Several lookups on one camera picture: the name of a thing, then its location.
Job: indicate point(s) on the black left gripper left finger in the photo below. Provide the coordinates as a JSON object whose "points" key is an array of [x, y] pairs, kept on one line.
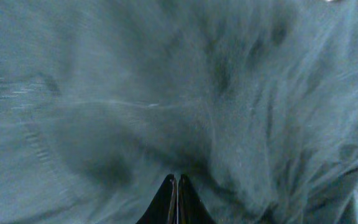
{"points": [[163, 207]]}

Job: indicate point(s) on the black shorts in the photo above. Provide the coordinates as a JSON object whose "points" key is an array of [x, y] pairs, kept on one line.
{"points": [[255, 101]]}

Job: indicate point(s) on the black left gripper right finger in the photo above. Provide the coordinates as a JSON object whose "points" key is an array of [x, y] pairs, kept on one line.
{"points": [[190, 208]]}

